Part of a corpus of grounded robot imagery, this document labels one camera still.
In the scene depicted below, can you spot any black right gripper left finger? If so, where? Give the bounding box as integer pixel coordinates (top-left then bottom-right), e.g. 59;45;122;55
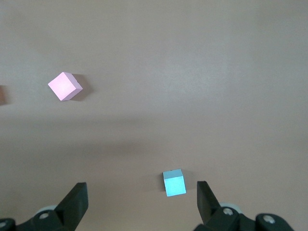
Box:
0;182;89;231

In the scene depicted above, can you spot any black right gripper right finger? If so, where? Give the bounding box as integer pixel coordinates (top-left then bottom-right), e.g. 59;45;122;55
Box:
193;180;296;231

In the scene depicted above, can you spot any light blue foam block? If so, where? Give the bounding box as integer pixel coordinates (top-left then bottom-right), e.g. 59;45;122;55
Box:
162;169;187;197

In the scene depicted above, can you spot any pink foam block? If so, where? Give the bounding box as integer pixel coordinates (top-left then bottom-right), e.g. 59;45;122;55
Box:
47;71;83;102

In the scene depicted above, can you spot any brown table cover sheet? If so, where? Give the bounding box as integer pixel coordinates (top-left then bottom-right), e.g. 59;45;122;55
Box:
0;0;308;231

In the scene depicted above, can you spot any orange foam block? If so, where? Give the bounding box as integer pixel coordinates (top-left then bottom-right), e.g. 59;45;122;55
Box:
0;85;7;106

